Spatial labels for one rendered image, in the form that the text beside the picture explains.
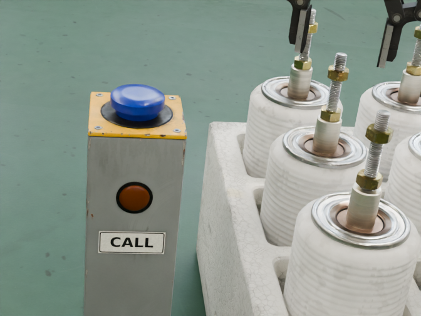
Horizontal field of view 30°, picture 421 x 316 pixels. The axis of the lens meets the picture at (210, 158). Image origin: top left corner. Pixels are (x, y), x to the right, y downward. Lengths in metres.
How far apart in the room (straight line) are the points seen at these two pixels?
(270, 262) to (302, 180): 0.07
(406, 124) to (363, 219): 0.23
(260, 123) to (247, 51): 0.85
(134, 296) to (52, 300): 0.28
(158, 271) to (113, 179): 0.09
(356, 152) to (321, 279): 0.16
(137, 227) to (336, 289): 0.15
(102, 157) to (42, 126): 0.70
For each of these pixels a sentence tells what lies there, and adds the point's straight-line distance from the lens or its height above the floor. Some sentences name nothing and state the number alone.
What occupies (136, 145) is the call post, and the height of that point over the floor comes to 0.30.
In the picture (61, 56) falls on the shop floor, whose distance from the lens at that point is 1.54.
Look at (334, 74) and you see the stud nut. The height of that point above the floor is 0.32.
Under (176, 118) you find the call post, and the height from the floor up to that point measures 0.31.
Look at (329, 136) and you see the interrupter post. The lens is 0.69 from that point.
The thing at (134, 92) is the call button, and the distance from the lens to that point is 0.58.
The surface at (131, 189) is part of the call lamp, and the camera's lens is 0.57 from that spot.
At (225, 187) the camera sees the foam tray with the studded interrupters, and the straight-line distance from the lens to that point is 0.77.
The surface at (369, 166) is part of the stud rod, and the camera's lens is 0.58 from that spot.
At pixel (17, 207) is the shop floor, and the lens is 1.06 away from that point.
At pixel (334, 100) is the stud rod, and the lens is 0.69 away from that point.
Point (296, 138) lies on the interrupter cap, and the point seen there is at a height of 0.25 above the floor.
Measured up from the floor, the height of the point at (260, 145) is 0.20.
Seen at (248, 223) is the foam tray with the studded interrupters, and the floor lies 0.18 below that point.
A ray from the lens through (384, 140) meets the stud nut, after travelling 0.57.
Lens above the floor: 0.57
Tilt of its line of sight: 28 degrees down
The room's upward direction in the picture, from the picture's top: 6 degrees clockwise
